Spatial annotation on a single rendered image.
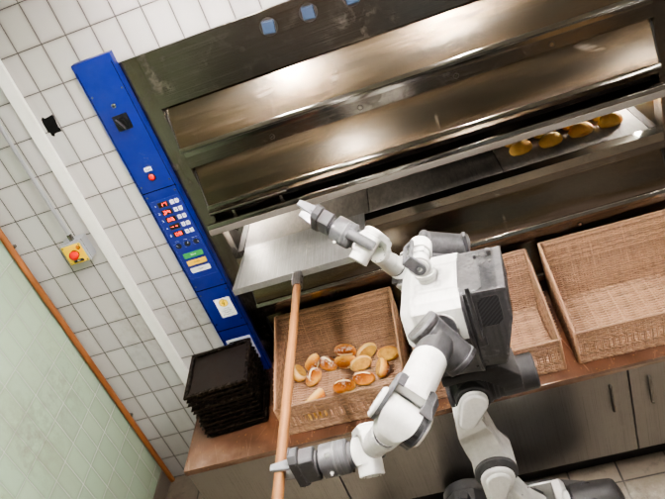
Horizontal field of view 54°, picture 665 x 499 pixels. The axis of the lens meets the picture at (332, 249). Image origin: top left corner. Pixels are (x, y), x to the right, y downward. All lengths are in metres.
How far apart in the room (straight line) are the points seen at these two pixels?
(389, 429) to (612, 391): 1.39
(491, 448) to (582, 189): 1.16
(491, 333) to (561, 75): 1.14
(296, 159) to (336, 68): 0.39
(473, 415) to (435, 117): 1.13
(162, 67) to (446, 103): 1.07
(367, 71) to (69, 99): 1.13
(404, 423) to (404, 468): 1.40
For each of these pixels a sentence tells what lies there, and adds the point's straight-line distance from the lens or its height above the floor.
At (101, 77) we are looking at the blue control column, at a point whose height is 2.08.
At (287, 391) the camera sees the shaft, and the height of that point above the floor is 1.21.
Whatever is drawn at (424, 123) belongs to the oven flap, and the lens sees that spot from 2.55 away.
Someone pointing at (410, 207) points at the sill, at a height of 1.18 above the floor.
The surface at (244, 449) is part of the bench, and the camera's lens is 2.84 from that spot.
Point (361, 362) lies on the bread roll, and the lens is 2.86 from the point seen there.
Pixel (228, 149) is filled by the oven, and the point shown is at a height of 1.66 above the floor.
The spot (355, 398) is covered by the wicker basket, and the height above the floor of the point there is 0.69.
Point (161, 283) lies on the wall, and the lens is 2.98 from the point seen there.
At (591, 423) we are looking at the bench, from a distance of 2.84.
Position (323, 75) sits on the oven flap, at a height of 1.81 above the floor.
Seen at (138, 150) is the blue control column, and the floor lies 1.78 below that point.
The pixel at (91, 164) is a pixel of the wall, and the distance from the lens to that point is 2.78.
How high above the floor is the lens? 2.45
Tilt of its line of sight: 29 degrees down
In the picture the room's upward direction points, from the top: 22 degrees counter-clockwise
